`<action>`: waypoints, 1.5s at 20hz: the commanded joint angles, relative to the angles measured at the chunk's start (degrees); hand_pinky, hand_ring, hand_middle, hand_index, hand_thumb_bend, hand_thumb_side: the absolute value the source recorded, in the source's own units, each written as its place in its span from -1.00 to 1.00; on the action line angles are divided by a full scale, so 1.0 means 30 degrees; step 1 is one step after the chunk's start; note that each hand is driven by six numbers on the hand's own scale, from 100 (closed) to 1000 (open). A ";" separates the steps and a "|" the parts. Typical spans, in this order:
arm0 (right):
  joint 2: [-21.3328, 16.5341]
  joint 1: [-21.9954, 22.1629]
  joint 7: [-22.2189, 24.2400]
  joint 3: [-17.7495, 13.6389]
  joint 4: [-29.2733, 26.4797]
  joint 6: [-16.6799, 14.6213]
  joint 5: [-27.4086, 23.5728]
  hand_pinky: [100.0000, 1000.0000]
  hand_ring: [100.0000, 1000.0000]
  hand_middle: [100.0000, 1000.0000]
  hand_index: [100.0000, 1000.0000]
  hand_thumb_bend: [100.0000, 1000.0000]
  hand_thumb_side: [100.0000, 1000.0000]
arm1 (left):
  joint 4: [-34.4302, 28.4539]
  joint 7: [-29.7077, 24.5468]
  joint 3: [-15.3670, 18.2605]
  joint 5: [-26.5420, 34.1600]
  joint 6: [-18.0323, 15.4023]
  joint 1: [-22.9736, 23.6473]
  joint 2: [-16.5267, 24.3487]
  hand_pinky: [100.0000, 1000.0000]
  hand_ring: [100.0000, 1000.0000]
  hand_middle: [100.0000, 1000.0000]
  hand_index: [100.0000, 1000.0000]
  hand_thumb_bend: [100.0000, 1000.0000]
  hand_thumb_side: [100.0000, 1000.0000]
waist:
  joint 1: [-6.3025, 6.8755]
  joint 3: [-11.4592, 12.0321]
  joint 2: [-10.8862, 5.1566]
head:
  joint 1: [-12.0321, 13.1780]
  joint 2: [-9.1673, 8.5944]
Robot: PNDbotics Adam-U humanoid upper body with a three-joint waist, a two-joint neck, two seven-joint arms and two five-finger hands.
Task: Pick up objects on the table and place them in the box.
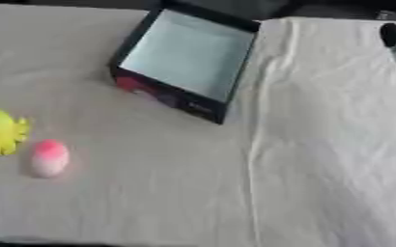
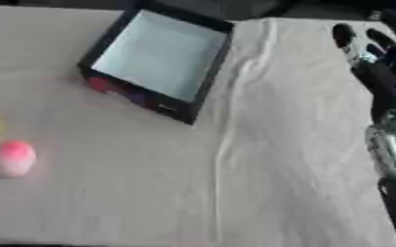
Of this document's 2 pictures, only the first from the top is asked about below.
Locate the pink and white toy peach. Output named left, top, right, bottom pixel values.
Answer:
left=29, top=138, right=71, bottom=178

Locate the yellow octopus soft toy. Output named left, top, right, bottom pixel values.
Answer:
left=0, top=107, right=33, bottom=156

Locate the black box with white inside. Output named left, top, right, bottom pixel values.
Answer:
left=108, top=0, right=265, bottom=125

